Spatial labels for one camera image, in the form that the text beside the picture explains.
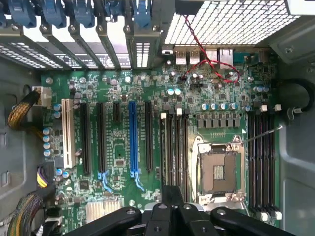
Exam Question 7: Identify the silver socket cover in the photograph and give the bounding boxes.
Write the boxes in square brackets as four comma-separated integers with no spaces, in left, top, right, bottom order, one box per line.
[196,191,248,212]

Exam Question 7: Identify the thin metal locking lever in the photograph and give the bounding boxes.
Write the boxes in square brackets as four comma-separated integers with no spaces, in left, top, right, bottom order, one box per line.
[242,124,284,145]
[196,151,201,197]

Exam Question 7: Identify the CPU socket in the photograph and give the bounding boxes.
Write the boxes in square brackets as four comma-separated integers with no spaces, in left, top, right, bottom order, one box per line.
[190,134,248,205]

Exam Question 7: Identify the silver finned heatsink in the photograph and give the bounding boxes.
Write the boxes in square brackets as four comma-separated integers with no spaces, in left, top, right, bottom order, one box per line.
[85,198,125,223]

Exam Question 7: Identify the long black expansion slot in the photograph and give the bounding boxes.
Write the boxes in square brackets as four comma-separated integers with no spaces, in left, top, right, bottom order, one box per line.
[95,102,110,192]
[79,102,92,176]
[144,101,154,173]

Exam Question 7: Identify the blue expansion slot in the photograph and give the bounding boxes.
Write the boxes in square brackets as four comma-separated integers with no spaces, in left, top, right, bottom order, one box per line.
[128,101,145,192]

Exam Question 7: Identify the open metal PC case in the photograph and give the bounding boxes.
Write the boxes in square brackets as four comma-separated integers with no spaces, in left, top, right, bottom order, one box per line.
[0,0,315,236]

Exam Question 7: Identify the short black expansion slot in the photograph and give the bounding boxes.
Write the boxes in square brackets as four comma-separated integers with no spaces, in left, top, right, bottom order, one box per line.
[112,102,121,123]

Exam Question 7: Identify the black main power connector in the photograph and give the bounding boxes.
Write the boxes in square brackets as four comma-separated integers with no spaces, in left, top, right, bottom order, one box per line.
[36,161,56,190]

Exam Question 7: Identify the white expansion slot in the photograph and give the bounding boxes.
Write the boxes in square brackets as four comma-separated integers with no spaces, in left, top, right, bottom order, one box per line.
[61,98,76,169]

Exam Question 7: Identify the green Dell motherboard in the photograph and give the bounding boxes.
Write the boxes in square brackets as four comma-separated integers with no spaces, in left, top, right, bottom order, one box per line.
[40,66,281,229]

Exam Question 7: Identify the metal rear port connector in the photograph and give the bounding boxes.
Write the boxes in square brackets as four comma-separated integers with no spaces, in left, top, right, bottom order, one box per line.
[205,48,220,64]
[219,48,234,68]
[189,50,201,65]
[175,50,188,65]

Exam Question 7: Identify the white power connector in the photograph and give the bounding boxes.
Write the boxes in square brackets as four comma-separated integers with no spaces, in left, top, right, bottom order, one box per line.
[31,86,53,109]

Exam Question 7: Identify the metal expansion slot cover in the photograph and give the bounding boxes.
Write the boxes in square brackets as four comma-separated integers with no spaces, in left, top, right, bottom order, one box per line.
[0,29,44,70]
[11,23,72,71]
[124,23,162,71]

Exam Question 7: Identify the blue card retention clip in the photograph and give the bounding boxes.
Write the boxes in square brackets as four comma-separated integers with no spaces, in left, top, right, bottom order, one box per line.
[8,0,37,29]
[41,0,67,29]
[105,0,122,23]
[73,0,96,29]
[132,0,154,30]

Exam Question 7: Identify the small white wire connector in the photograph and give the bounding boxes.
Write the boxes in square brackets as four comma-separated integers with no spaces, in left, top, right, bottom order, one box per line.
[45,216,62,231]

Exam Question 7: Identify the braided multicolour cable bundle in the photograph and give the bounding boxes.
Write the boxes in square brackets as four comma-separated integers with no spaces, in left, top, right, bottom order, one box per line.
[6,191,46,236]

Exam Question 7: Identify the black looped power cable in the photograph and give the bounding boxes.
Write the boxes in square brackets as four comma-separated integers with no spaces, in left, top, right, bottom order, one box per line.
[277,78,315,115]

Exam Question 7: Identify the red black twisted wire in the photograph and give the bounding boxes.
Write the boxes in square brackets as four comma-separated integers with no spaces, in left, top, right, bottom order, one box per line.
[181,14,241,84]

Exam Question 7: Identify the black chassis switch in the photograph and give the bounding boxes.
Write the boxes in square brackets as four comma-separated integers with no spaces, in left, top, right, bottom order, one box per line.
[175,0,203,16]

